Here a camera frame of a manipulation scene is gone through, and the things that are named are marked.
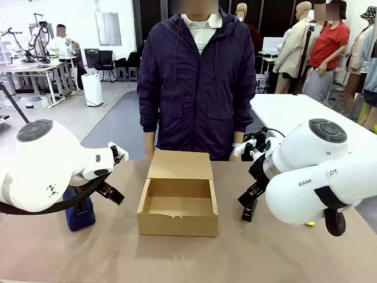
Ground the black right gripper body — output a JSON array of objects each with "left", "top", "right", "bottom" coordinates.
[{"left": 248, "top": 153, "right": 271, "bottom": 194}]

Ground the brown cardboard box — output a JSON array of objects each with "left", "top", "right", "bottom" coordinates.
[{"left": 136, "top": 150, "right": 219, "bottom": 238}]

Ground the person's right hand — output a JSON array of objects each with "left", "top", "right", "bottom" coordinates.
[{"left": 145, "top": 141, "right": 156, "bottom": 162}]

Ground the navy blue pencil case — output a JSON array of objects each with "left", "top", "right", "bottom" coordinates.
[{"left": 65, "top": 188, "right": 97, "bottom": 232}]

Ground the white table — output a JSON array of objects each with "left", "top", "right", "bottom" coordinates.
[{"left": 249, "top": 93, "right": 377, "bottom": 148}]

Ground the person in purple jacket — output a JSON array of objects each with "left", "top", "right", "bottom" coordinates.
[{"left": 137, "top": 5, "right": 256, "bottom": 162}]

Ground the white air purifier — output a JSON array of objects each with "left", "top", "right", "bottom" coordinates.
[{"left": 81, "top": 73, "right": 104, "bottom": 107}]

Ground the mannequin in beige jacket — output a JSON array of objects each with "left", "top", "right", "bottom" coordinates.
[{"left": 272, "top": 1, "right": 315, "bottom": 95}]

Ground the grey work desk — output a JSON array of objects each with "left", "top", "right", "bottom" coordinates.
[{"left": 0, "top": 62, "right": 64, "bottom": 108}]

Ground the seated person in white shirt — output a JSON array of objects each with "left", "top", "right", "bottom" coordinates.
[{"left": 48, "top": 24, "right": 81, "bottom": 61}]

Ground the mannequin in dark red top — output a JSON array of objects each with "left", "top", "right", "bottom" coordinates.
[{"left": 235, "top": 2, "right": 263, "bottom": 57}]

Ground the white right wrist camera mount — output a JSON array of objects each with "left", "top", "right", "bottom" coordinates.
[{"left": 234, "top": 137, "right": 280, "bottom": 160}]

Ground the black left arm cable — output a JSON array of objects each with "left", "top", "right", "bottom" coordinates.
[{"left": 0, "top": 179, "right": 102, "bottom": 216}]

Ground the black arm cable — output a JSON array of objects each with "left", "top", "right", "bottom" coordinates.
[
  {"left": 313, "top": 185, "right": 362, "bottom": 237},
  {"left": 0, "top": 179, "right": 102, "bottom": 216}
]

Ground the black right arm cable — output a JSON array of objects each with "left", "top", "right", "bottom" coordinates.
[{"left": 313, "top": 185, "right": 362, "bottom": 237}]

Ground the white wall panel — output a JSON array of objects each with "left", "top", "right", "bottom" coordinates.
[{"left": 94, "top": 11, "right": 123, "bottom": 47}]

